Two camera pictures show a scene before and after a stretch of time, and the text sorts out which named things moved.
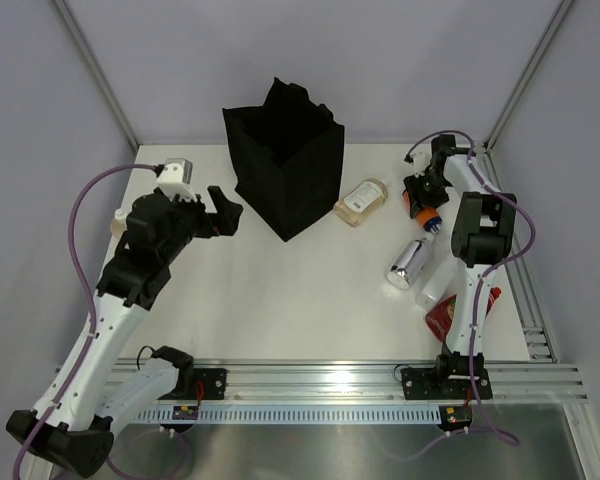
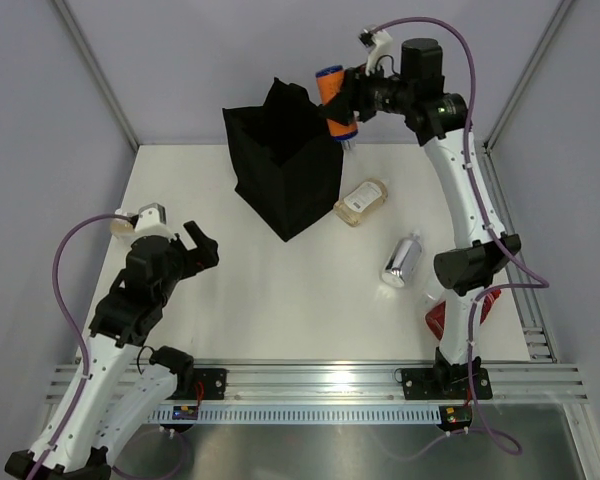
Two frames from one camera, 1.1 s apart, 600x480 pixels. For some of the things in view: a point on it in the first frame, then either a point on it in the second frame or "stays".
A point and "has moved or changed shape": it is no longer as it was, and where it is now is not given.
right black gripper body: x=426 y=189 -> x=384 y=94
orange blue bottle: x=428 y=218 -> x=327 y=81
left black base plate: x=213 y=381 stays
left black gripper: x=224 y=221 -> x=202 y=257
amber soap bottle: x=119 y=224 stays
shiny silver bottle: x=409 y=264 has moved or changed shape
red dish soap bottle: x=439 y=316 stays
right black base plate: x=449 y=383 stays
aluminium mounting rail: x=132 y=384 stays
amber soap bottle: x=362 y=198 stays
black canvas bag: x=287 y=158 stays
